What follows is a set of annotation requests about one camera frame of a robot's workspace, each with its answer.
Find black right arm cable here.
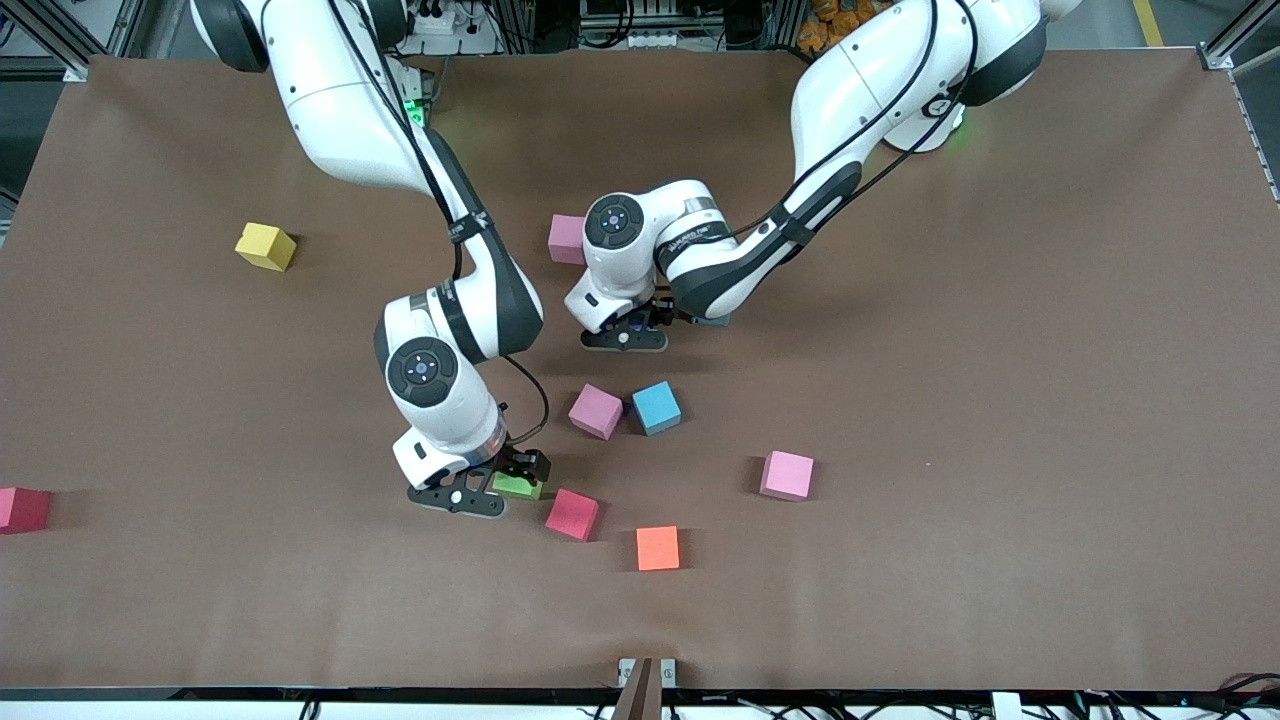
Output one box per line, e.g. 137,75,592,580
498,352,551,446

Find aluminium frame profile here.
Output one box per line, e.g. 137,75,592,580
60,0,151,81
1198,0,1280,71

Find yellow foam cube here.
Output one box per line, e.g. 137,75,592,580
235,222,298,273

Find brown paper table cover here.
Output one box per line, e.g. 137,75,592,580
0,50,1280,691

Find bag of orange items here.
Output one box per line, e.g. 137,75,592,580
797,0,891,53

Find white power strip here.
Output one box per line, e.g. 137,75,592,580
400,0,501,56

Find metal clamp bracket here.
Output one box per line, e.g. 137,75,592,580
612,657,678,720

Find white socket box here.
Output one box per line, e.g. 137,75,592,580
578,0,691,51

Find red foam cube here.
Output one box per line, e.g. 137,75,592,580
545,488,601,542
0,487,51,535

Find pink foam cube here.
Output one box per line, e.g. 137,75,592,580
547,214,589,266
568,384,625,441
759,451,815,502

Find orange foam cube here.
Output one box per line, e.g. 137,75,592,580
636,526,681,573

